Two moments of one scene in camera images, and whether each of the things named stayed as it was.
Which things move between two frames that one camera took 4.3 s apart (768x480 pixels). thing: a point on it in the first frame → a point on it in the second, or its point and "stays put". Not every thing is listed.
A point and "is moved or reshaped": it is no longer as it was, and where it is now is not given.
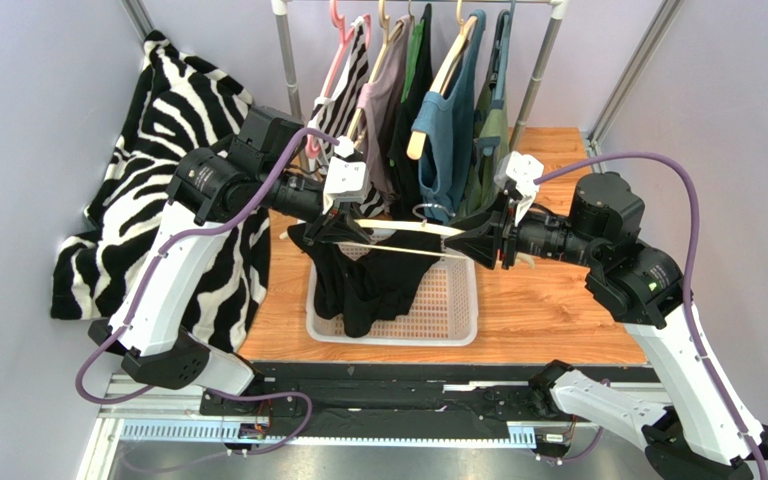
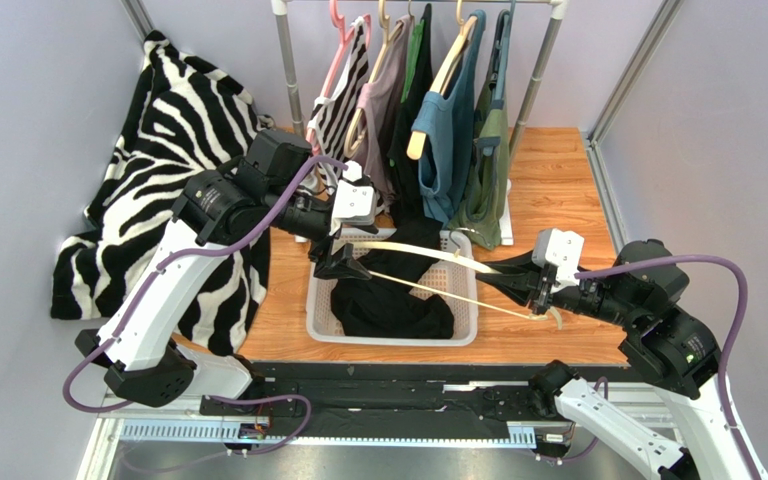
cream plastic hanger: (417, 226) → (456, 259)
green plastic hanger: (416, 44) stays put
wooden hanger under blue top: (417, 140) stays put
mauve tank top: (380, 101) stays put
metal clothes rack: (558, 8) stays put
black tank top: (364, 283) is moved or reshaped
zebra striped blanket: (179, 103) stays put
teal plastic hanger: (497, 84) stays put
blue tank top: (447, 126) stays put
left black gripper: (338, 226) → (341, 265)
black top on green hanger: (404, 153) stays put
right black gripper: (504, 235) → (542, 287)
